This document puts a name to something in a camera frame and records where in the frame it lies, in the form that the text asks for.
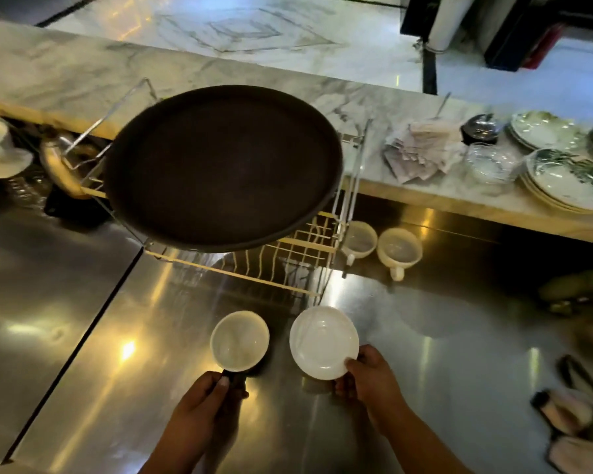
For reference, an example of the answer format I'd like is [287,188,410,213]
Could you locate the red fire extinguisher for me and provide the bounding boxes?
[523,24,567,70]

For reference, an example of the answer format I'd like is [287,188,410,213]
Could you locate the wire dish rack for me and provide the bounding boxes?
[61,77,374,300]

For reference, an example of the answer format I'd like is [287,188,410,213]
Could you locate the advertising display stand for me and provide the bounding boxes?
[399,0,443,38]

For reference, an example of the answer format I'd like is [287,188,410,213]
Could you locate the stack of leaf print plates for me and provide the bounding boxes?
[519,147,593,215]

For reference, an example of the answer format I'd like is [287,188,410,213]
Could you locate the black cup white inside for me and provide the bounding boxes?
[210,310,271,388]

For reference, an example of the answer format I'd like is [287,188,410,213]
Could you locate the tall black waste bin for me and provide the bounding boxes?
[483,0,559,72]

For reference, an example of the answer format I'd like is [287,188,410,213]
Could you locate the stack of pale green plates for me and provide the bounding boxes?
[506,111,589,153]

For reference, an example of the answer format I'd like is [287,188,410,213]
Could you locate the person's left hand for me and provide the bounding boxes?
[170,371,250,460]

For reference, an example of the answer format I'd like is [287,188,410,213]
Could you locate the paper receipts on spike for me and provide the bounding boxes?
[383,92,468,185]

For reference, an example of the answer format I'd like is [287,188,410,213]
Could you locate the person's right hand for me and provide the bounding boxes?
[333,344,411,435]

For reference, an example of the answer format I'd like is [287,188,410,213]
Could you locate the dark round tray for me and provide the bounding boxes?
[103,84,345,254]

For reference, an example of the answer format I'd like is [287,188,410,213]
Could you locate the silver call bell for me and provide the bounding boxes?
[460,113,503,146]

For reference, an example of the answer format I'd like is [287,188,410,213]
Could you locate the glass coffee carafe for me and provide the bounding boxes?
[5,170,53,208]

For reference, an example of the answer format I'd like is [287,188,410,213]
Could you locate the plant in white planter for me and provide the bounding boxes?
[424,0,478,54]

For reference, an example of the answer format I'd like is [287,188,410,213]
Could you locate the person's right forearm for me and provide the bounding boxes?
[378,404,475,474]

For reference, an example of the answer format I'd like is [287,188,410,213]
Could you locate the person's left forearm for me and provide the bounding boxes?
[138,429,218,474]

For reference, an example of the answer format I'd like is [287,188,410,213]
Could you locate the stack of glass bowls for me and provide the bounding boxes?
[463,142,520,186]

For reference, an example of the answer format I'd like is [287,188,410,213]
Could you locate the metal gooseneck kettle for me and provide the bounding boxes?
[38,135,109,201]

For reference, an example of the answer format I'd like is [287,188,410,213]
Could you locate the white saucer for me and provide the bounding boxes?
[289,304,360,382]

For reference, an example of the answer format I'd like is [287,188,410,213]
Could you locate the white coffee dripper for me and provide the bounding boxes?
[0,119,34,180]

